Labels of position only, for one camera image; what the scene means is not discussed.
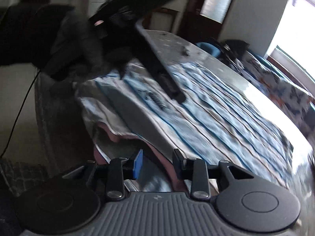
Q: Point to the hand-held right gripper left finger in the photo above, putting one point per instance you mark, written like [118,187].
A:
[137,163]

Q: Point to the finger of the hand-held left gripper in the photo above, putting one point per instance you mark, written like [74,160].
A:
[160,66]

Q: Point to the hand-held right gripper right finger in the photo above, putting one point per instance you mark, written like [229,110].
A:
[178,163]

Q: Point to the blue striped cloth garment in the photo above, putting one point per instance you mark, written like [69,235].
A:
[209,108]

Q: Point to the person's left forearm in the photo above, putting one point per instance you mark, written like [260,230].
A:
[22,34]

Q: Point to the wooden chair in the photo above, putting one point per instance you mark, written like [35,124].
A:
[172,17]

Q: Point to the blue chair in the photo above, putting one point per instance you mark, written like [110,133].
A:
[206,49]

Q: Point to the brown door with glass pane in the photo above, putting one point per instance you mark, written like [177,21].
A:
[187,22]

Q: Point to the black bag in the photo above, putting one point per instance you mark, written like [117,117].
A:
[233,48]

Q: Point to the small butterfly print pillow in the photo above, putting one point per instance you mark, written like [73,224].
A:
[258,68]

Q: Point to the large butterfly print pillow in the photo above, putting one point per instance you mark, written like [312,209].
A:
[292,98]

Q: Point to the window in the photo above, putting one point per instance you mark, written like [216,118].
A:
[295,29]

